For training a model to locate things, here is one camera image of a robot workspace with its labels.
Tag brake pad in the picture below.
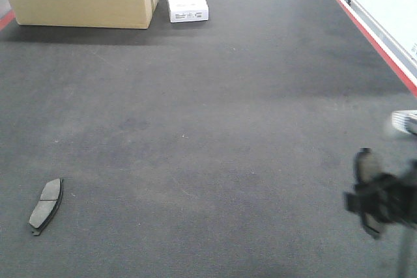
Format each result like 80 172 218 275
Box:
28 178 64 236
354 148 384 240

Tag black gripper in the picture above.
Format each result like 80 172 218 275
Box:
344 170 416 228

